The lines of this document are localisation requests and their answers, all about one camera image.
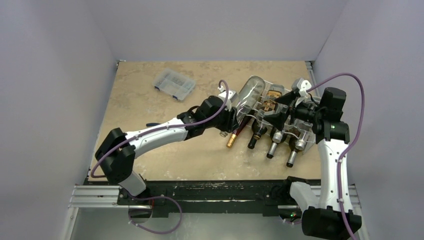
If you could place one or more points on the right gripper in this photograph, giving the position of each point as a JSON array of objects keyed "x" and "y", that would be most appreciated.
[{"x": 293, "y": 110}]

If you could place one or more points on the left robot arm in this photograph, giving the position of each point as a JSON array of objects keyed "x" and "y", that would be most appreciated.
[{"x": 119, "y": 150}]

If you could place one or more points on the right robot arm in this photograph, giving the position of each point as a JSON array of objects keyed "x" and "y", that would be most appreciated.
[{"x": 331, "y": 215}]

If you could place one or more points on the square bottle gold black cap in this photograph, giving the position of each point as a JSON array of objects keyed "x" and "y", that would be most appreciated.
[{"x": 269, "y": 106}]

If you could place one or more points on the aluminium frame rail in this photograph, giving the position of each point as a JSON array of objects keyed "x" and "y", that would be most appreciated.
[{"x": 88, "y": 197}]

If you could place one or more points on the amber bottle gold foil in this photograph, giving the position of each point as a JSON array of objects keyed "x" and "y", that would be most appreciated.
[{"x": 242, "y": 125}]

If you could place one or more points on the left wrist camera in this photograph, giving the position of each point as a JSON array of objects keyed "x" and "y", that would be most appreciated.
[{"x": 229, "y": 97}]

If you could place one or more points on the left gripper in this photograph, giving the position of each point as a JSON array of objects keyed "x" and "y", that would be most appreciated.
[{"x": 231, "y": 122}]

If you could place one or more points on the dark bottle black cap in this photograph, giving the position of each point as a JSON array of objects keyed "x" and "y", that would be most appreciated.
[{"x": 258, "y": 130}]

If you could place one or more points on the round clear bottle silver cap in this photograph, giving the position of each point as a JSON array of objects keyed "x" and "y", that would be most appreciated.
[{"x": 277, "y": 137}]

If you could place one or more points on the blue handled pliers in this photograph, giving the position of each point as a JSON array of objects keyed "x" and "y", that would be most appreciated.
[{"x": 152, "y": 124}]

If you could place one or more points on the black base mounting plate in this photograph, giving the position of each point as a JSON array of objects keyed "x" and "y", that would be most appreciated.
[{"x": 269, "y": 198}]

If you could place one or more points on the white wire wine rack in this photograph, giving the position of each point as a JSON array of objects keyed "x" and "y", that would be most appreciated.
[{"x": 290, "y": 129}]

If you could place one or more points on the clear plastic compartment box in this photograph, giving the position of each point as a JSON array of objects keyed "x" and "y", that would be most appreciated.
[{"x": 175, "y": 84}]

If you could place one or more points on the tall clear glass bottle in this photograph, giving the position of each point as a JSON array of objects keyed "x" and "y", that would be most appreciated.
[{"x": 249, "y": 95}]

